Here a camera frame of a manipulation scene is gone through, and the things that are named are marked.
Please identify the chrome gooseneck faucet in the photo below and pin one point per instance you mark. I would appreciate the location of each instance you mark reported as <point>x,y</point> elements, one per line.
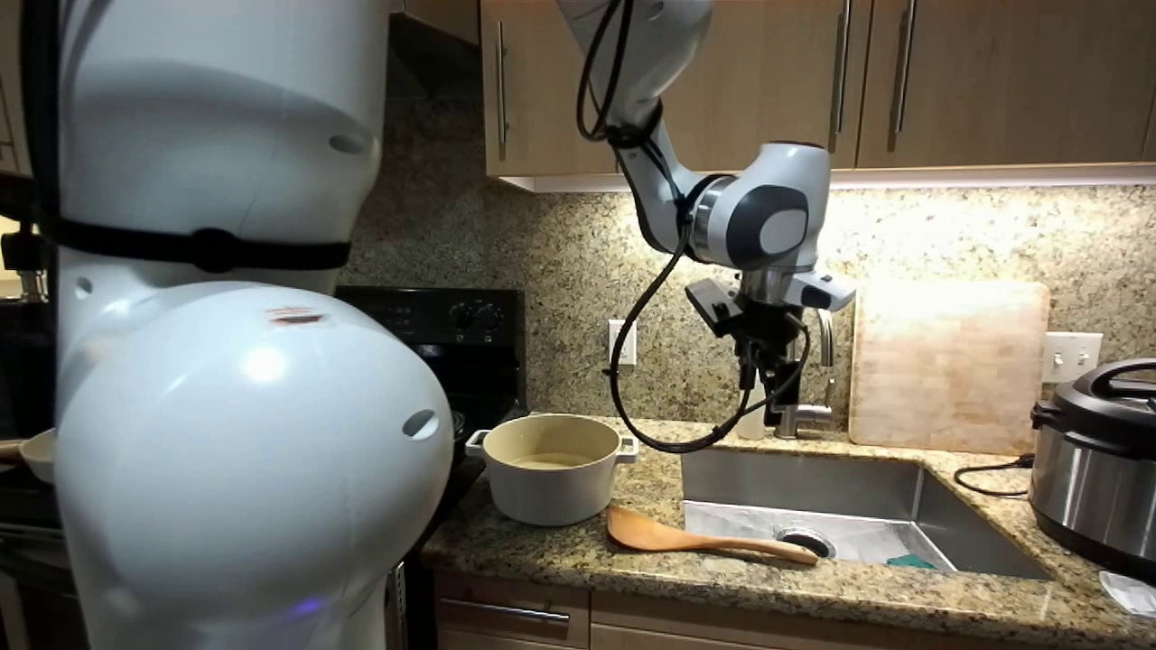
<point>805,420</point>

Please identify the pale wooden cutting board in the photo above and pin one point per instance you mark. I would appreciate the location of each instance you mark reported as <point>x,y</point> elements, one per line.
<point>953,362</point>

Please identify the steel pressure cooker black lid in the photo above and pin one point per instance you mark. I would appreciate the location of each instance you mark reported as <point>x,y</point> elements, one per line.
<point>1095,482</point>

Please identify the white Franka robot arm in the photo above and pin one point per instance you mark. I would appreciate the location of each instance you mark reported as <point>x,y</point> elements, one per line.
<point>240,456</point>

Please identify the light wood upper cabinet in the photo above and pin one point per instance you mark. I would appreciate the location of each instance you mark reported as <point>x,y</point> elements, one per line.
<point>989,83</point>

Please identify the light wood base cabinet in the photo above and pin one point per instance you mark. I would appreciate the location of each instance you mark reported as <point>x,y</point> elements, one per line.
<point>675,632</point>

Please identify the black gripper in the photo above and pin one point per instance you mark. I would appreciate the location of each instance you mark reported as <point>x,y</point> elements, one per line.
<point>769,328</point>

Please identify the stainless steel sink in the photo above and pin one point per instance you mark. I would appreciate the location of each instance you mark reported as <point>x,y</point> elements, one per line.
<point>842,488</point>

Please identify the wooden spoon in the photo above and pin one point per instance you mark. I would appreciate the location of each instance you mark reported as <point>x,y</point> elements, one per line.
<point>644,531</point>

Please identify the green dish sponge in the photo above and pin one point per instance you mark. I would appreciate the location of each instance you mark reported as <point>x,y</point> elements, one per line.
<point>912,562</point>

